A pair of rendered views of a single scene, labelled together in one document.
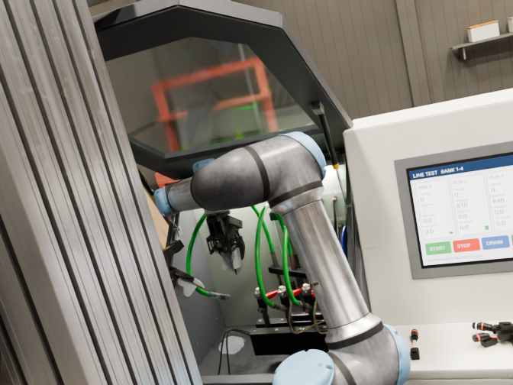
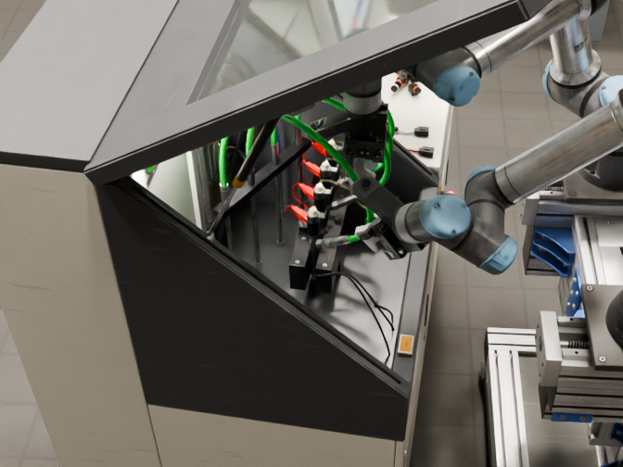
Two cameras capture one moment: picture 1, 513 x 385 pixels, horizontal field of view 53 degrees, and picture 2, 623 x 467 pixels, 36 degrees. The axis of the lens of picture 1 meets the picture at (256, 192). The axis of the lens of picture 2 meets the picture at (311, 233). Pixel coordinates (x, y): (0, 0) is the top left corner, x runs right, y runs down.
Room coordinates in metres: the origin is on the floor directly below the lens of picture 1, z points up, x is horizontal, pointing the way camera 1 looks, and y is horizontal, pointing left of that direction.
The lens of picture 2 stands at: (1.85, 1.61, 2.56)
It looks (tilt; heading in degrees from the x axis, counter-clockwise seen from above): 44 degrees down; 260
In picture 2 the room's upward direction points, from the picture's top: 2 degrees counter-clockwise
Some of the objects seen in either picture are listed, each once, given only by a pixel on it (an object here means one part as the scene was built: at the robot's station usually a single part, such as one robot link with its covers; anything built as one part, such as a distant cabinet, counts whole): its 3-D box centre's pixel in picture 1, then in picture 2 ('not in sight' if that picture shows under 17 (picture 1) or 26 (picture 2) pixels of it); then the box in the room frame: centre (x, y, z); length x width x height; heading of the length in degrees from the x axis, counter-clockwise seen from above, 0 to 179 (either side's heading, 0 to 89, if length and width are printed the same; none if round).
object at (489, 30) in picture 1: (482, 31); not in sight; (9.15, -4.49, 1.45); 0.47 x 0.40 x 0.26; 74
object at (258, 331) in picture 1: (307, 344); (324, 239); (1.53, -0.04, 0.91); 0.34 x 0.10 x 0.15; 68
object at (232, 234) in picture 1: (221, 231); (365, 129); (1.47, 0.13, 1.36); 0.09 x 0.08 x 0.12; 158
